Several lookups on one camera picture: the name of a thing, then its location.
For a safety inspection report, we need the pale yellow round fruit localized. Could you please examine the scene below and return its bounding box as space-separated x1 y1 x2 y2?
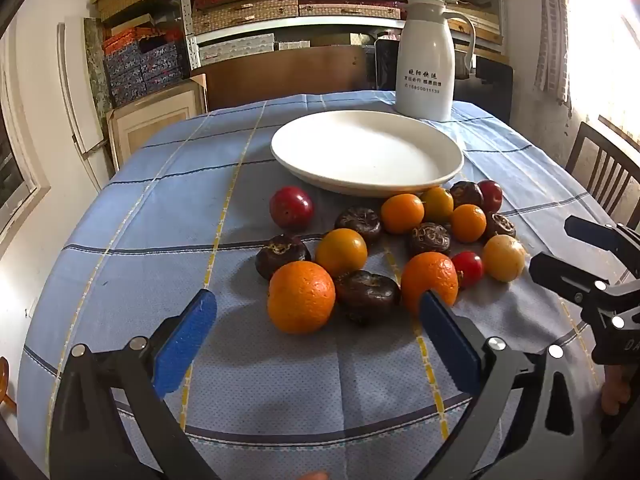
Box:
482 234 527 283

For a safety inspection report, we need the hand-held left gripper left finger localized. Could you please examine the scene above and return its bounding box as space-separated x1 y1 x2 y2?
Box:
49 288 221 480

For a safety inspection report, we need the marble slab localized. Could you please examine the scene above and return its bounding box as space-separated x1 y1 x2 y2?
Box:
82 17 120 111

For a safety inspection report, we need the small red plum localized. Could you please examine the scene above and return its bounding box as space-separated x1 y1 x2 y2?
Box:
477 180 504 214

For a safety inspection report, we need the white leaning panel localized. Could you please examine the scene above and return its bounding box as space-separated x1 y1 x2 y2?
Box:
56 22 110 163

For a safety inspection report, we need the yellow orange round fruit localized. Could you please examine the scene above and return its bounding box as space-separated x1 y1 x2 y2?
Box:
315 228 369 278

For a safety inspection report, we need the person's right hand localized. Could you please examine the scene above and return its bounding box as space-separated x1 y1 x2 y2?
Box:
601 364 632 417

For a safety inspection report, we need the dark wooden chair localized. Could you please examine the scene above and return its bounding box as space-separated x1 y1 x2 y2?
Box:
565 121 640 226

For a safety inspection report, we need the white window frame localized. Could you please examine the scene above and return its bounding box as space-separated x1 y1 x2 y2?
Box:
0 35 52 257

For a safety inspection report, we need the brown wooden board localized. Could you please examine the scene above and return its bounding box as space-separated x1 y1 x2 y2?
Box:
190 45 382 111

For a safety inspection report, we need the large orange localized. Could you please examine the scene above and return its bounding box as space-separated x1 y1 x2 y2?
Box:
400 251 460 317
267 260 336 335

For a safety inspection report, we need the dark water chestnut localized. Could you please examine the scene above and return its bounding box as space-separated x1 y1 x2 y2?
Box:
334 270 402 325
482 212 517 240
334 206 383 245
410 222 452 257
449 181 484 209
255 234 312 281

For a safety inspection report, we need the row of white boxes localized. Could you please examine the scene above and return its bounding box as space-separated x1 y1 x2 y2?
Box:
197 34 312 66

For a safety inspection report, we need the small yellow orange fruit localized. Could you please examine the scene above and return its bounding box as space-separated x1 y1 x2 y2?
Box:
420 186 455 225

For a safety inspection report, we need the small orange tangerine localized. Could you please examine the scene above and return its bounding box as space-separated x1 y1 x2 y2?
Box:
381 193 425 235
450 204 487 243

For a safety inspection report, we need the light wooden picture frame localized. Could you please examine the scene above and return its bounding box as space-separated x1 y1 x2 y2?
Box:
106 74 208 172

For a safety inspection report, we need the black panel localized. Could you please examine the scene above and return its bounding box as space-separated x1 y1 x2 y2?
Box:
467 55 515 126

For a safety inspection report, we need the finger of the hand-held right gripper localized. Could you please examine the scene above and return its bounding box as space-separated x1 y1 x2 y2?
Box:
529 252 609 307
564 215 640 278

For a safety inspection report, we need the white curtain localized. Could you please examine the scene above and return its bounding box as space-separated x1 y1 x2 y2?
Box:
539 0 574 107

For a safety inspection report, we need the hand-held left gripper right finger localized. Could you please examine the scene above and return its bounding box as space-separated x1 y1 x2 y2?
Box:
415 290 588 480

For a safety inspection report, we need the red cherry tomato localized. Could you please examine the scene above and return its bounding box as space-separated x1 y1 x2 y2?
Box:
451 251 485 289

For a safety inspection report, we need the white round plate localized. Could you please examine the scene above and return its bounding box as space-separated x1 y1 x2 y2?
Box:
270 110 465 198

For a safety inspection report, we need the white thermos jug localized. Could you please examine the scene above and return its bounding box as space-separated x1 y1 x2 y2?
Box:
395 0 477 123

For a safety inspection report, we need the stack of blue patterned boxes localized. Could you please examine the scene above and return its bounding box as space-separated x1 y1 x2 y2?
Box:
102 30 192 109

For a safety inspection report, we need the orange plastic object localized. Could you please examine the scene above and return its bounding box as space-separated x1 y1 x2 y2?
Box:
0 357 18 411

